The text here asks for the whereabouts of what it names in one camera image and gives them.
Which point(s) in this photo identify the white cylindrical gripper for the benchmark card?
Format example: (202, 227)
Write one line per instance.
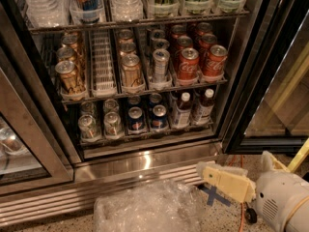
(279, 193)

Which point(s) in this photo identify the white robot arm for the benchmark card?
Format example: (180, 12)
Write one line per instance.
(279, 197)

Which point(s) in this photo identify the open glass fridge door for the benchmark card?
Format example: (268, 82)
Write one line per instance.
(269, 109)

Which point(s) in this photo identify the front right blue pepsi can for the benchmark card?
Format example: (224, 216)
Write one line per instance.
(159, 119)

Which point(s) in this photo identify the blue pepsi can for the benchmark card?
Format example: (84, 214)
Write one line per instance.
(154, 99)
(136, 119)
(134, 101)
(159, 119)

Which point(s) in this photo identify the front right orange cola can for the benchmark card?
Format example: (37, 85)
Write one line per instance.
(215, 61)

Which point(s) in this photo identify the back right blue pepsi can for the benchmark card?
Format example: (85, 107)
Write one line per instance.
(154, 99)

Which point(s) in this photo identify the front left red cola can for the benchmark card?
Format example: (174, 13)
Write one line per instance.
(188, 63)

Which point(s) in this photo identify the red cola can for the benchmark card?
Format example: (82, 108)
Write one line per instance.
(201, 29)
(183, 42)
(177, 31)
(188, 63)
(206, 42)

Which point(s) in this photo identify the front left blue pepsi can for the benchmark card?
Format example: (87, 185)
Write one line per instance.
(136, 119)

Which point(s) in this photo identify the back left blue pepsi can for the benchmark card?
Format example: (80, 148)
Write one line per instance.
(134, 101)

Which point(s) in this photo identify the middle right red cola can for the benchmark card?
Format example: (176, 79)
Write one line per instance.
(206, 42)

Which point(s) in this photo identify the middle left red cola can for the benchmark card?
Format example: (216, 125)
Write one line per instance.
(183, 42)

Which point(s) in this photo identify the front slim silver can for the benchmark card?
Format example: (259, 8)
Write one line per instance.
(160, 65)

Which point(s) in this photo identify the slim silver can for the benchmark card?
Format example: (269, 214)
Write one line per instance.
(160, 44)
(157, 34)
(160, 65)

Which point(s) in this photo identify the back right red cola can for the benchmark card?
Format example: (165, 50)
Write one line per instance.
(201, 29)

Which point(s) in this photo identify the front gold can centre row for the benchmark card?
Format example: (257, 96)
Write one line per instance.
(131, 70)

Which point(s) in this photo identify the gold can row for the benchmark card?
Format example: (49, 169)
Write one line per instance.
(127, 48)
(75, 41)
(131, 70)
(70, 77)
(68, 53)
(125, 36)

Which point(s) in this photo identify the middle slim silver can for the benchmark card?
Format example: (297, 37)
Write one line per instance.
(160, 44)

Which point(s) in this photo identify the back left red cola can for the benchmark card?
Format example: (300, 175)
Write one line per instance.
(177, 31)

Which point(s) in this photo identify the back slim silver can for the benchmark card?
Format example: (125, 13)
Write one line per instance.
(157, 34)

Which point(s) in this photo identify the front left clear green can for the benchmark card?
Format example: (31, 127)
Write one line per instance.
(88, 127)

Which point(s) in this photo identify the stainless steel fridge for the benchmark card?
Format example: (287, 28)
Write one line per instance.
(100, 169)

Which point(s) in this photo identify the back left clear can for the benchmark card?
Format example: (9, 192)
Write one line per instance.
(88, 108)

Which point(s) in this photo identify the middle gold can centre row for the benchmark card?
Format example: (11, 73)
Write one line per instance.
(127, 48)

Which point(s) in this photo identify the back gold can centre row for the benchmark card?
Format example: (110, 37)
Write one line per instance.
(125, 36)

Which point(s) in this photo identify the front gold can left row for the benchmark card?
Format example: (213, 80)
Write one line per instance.
(70, 77)

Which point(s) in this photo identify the left closed fridge door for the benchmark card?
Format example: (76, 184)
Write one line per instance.
(31, 157)

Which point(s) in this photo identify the middle gold can left row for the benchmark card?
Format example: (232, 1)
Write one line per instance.
(68, 53)

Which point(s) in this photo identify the back gold can left row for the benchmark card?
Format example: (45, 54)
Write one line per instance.
(75, 41)

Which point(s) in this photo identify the blue tape cross mark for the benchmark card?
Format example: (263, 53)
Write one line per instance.
(213, 195)

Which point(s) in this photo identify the yellow black tripod stand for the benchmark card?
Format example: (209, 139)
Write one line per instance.
(250, 214)

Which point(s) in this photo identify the right brown juice bottle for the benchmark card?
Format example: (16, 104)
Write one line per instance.
(201, 113)

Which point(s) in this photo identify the brown juice bottle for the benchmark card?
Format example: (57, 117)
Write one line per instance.
(181, 111)
(201, 113)

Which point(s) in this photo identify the left brown juice bottle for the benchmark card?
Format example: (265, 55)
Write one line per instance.
(181, 111)

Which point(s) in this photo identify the empty white wire can tray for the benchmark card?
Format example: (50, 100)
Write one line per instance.
(103, 80)

